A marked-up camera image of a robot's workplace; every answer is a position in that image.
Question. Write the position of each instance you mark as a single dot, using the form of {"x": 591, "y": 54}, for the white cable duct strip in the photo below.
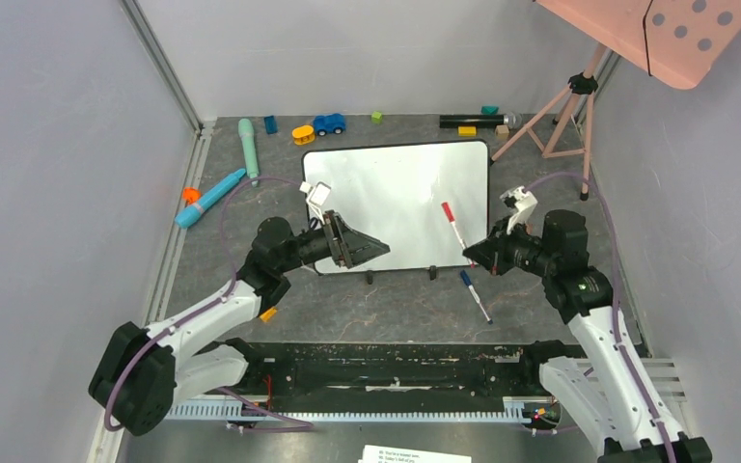
{"x": 216, "y": 408}

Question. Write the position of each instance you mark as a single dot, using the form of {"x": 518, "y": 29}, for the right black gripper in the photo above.
{"x": 498, "y": 252}

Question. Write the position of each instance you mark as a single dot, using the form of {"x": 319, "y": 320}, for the yellow stair block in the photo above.
{"x": 268, "y": 315}

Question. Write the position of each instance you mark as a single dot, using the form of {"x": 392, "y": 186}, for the black toy microphone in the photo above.
{"x": 510, "y": 119}

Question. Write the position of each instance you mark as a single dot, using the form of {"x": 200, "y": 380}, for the tan wooden cube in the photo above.
{"x": 502, "y": 132}

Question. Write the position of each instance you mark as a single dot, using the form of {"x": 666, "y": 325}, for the pink tripod stand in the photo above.
{"x": 580, "y": 88}

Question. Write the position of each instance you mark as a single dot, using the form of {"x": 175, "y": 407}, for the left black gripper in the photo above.
{"x": 351, "y": 248}

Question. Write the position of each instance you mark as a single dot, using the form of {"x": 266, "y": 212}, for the blue whiteboard marker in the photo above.
{"x": 464, "y": 276}

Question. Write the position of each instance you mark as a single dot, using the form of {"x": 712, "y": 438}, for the red whiteboard marker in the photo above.
{"x": 451, "y": 219}

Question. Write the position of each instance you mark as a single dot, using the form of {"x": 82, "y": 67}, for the dark blue block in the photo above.
{"x": 270, "y": 125}

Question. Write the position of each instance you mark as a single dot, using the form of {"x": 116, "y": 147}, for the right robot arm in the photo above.
{"x": 624, "y": 417}

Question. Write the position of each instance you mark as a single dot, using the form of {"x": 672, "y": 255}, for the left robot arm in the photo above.
{"x": 145, "y": 371}

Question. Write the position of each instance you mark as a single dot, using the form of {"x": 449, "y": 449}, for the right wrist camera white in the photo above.
{"x": 521, "y": 204}

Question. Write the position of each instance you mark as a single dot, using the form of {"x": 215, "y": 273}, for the pink perforated board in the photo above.
{"x": 674, "y": 41}

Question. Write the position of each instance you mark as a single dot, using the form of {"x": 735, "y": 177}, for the mint toy crayon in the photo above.
{"x": 246, "y": 133}

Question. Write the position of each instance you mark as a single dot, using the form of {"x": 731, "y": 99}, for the orange small toy piece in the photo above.
{"x": 191, "y": 195}

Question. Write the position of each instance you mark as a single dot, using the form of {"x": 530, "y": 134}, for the white printed paper sheet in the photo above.
{"x": 378, "y": 454}

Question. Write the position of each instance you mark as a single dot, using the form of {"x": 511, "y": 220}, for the yellow oval toy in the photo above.
{"x": 303, "y": 134}

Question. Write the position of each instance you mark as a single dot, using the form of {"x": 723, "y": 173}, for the blue toy crayon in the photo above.
{"x": 191, "y": 213}

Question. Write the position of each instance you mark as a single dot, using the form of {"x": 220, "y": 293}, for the yellow rectangular block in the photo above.
{"x": 467, "y": 131}

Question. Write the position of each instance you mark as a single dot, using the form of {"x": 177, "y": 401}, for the blue toy car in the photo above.
{"x": 329, "y": 124}

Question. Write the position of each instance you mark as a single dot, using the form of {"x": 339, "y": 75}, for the white whiteboard black frame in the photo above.
{"x": 394, "y": 194}

